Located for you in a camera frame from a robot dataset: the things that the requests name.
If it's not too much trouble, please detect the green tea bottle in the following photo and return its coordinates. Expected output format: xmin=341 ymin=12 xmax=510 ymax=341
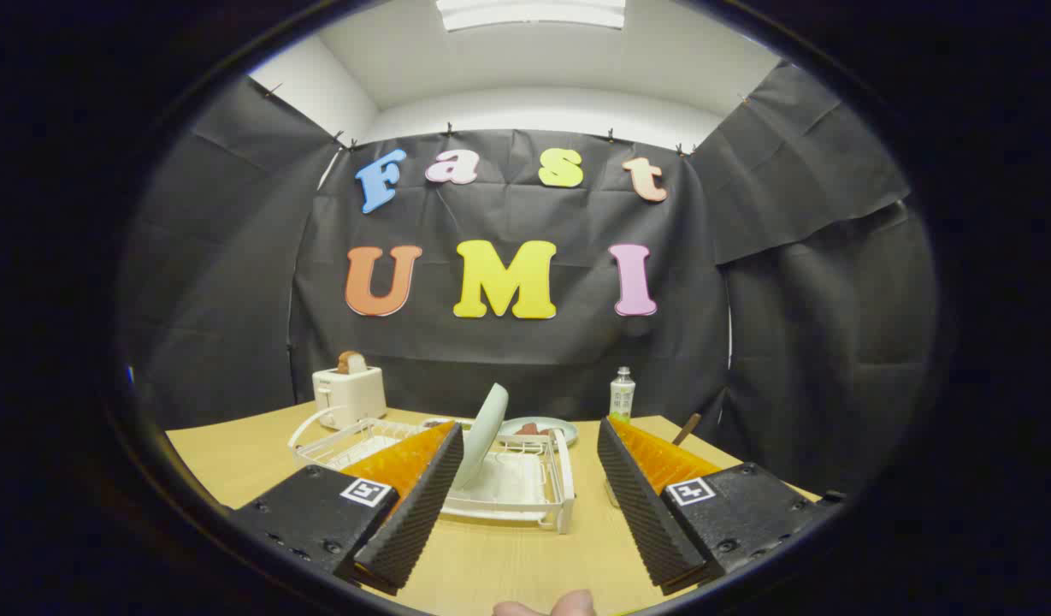
xmin=610 ymin=367 xmax=636 ymax=424

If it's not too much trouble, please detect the ceiling light panel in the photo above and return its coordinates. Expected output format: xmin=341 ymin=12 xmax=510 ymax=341
xmin=436 ymin=0 xmax=627 ymax=33

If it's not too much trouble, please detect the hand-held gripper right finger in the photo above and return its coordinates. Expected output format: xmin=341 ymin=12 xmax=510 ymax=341
xmin=597 ymin=416 xmax=845 ymax=596

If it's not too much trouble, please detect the pale green plate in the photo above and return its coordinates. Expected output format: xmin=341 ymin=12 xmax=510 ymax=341
xmin=452 ymin=382 xmax=510 ymax=491

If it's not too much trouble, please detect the black backdrop cloth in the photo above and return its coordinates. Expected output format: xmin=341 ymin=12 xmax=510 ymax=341
xmin=119 ymin=62 xmax=941 ymax=497

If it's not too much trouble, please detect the white wire dish rack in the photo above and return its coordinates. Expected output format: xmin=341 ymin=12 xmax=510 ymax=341
xmin=290 ymin=417 xmax=576 ymax=535

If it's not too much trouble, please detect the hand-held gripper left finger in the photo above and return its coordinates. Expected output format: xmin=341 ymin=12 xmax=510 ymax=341
xmin=228 ymin=419 xmax=464 ymax=597

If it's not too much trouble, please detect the pale green serving dish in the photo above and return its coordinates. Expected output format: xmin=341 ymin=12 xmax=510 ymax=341
xmin=499 ymin=417 xmax=579 ymax=447

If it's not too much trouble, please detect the white toaster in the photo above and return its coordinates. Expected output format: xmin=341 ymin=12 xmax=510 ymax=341
xmin=312 ymin=364 xmax=387 ymax=430

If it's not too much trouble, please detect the white power cable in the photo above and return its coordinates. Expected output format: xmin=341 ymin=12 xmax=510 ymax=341
xmin=287 ymin=406 xmax=348 ymax=452

